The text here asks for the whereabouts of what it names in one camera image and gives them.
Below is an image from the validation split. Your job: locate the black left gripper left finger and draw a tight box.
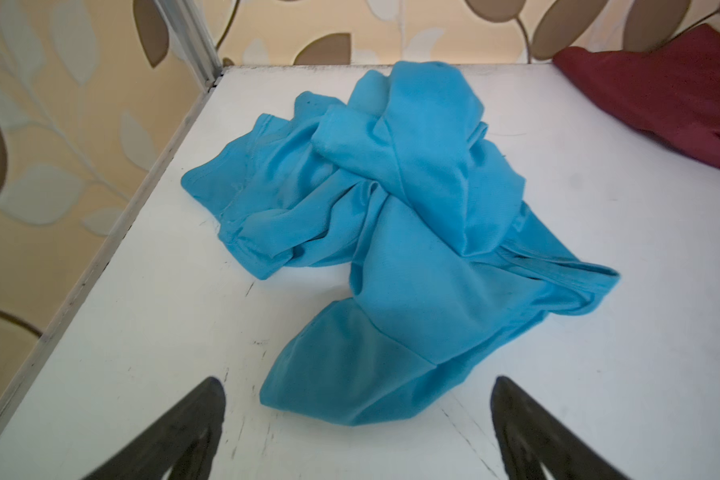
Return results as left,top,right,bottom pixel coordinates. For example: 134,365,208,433
87,377,226,479

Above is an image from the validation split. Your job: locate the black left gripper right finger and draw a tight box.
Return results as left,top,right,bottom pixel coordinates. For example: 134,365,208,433
490,376,627,480

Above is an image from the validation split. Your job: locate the turquoise cloth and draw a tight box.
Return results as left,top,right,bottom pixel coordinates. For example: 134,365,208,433
181,62,619,426

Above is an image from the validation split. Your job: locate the maroon cloth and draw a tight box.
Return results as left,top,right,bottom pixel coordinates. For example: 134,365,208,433
553,24,720,170

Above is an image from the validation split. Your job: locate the aluminium frame post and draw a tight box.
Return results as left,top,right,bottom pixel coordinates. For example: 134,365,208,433
156,0,223,90

